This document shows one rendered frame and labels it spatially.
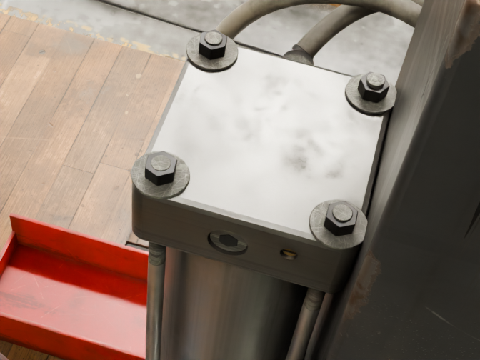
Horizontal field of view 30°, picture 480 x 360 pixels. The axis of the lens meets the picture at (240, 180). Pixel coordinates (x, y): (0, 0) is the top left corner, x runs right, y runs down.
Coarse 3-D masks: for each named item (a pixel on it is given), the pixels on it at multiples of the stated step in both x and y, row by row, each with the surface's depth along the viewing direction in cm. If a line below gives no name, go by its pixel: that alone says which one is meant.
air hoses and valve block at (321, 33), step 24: (264, 0) 40; (288, 0) 40; (312, 0) 39; (336, 0) 39; (360, 0) 39; (384, 0) 39; (408, 0) 40; (240, 24) 41; (336, 24) 40; (312, 48) 41
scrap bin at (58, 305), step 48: (48, 240) 99; (96, 240) 97; (0, 288) 98; (48, 288) 99; (96, 288) 99; (144, 288) 100; (0, 336) 94; (48, 336) 91; (96, 336) 96; (144, 336) 96
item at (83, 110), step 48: (0, 48) 120; (48, 48) 121; (96, 48) 122; (0, 96) 115; (48, 96) 116; (96, 96) 117; (144, 96) 118; (0, 144) 111; (48, 144) 111; (96, 144) 112; (144, 144) 113; (0, 192) 106; (48, 192) 107; (96, 192) 108; (0, 240) 102
